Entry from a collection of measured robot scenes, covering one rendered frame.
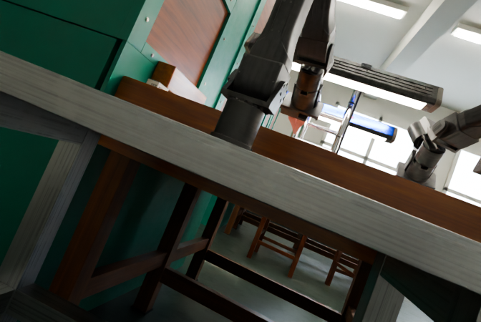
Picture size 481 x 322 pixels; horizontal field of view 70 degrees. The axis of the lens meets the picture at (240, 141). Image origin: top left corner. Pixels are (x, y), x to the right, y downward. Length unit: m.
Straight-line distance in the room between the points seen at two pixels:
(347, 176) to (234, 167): 0.47
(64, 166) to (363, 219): 0.52
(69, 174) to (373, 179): 0.58
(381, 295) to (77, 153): 0.55
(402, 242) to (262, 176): 0.13
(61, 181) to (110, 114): 0.33
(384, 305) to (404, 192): 0.26
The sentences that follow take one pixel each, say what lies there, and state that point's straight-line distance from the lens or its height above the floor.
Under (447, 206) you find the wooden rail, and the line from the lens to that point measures 0.79.
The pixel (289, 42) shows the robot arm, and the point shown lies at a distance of 0.55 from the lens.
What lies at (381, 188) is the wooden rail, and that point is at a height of 0.73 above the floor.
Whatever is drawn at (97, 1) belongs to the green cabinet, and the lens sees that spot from 1.02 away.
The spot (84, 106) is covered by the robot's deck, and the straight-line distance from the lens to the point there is 0.38.
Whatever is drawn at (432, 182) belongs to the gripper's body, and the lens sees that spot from 1.07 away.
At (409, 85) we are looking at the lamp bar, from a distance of 1.15.
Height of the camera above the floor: 0.65
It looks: 5 degrees up
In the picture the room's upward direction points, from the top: 23 degrees clockwise
